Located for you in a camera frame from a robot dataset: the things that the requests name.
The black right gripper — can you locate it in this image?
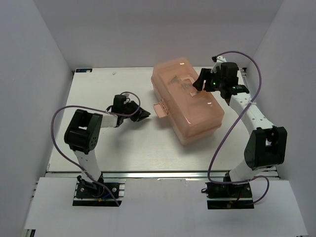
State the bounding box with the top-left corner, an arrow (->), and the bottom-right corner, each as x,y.
194,69 -> 225,93

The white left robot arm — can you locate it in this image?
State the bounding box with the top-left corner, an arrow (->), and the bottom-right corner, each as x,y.
64,93 -> 151,197

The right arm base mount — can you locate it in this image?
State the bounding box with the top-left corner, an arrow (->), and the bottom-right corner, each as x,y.
201,173 -> 254,210

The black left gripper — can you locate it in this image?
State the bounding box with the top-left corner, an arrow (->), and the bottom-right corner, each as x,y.
121,100 -> 151,122

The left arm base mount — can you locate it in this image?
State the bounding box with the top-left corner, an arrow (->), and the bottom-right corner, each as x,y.
72,175 -> 125,207

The blue label sticker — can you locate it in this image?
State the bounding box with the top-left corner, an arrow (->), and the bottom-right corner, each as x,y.
75,68 -> 92,73

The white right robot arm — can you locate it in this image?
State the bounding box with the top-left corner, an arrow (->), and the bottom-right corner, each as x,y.
193,56 -> 287,197

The pink plastic toolbox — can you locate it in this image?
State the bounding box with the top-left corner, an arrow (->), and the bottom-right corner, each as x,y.
151,57 -> 225,145

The aluminium front rail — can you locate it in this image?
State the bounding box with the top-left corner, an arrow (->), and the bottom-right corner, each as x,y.
45,169 -> 280,179

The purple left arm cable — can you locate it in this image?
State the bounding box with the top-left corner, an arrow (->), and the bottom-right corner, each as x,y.
50,91 -> 142,207

